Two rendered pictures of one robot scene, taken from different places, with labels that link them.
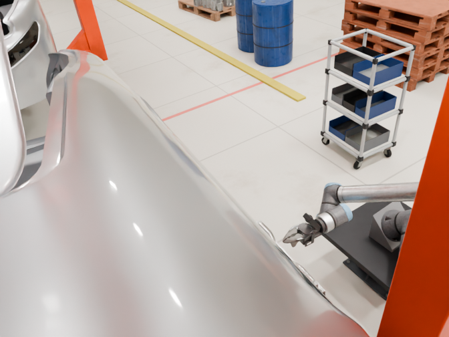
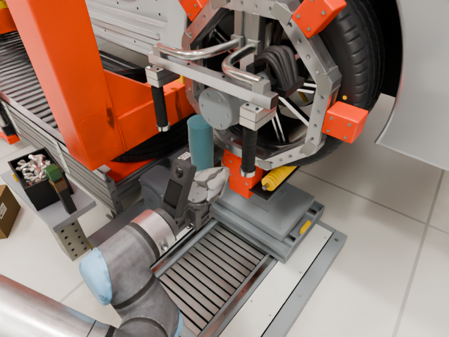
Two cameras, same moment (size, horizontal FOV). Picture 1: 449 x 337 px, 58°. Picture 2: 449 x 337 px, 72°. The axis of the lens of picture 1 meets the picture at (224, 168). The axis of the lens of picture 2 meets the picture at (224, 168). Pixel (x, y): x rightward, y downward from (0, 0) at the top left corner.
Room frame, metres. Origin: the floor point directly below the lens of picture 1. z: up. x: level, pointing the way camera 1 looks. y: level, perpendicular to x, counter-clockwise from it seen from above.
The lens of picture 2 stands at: (1.73, -0.48, 1.32)
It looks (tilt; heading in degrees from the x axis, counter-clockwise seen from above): 41 degrees down; 155
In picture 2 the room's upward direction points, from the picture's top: straight up
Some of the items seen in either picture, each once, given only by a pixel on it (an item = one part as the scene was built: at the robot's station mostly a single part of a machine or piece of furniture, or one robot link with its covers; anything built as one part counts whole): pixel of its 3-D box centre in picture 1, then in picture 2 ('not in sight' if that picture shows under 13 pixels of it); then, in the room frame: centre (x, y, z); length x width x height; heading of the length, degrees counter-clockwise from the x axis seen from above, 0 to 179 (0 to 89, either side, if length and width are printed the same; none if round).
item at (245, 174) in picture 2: not in sight; (248, 149); (1.18, -0.15, 0.83); 0.04 x 0.04 x 0.16
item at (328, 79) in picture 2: not in sight; (250, 88); (0.93, -0.01, 0.85); 0.54 x 0.07 x 0.54; 25
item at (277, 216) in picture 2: not in sight; (265, 180); (0.86, 0.15, 0.32); 0.40 x 0.30 x 0.28; 25
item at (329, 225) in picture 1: (323, 222); (155, 233); (1.32, -0.44, 0.81); 0.10 x 0.05 x 0.09; 25
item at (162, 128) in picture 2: not in sight; (160, 106); (0.88, -0.29, 0.83); 0.04 x 0.04 x 0.16
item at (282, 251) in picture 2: not in sight; (261, 207); (0.86, 0.15, 0.13); 0.50 x 0.36 x 0.10; 25
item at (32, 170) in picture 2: not in sight; (41, 176); (0.64, -0.74, 0.51); 0.20 x 0.14 x 0.13; 17
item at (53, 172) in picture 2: not in sight; (53, 172); (0.81, -0.66, 0.64); 0.04 x 0.04 x 0.04; 25
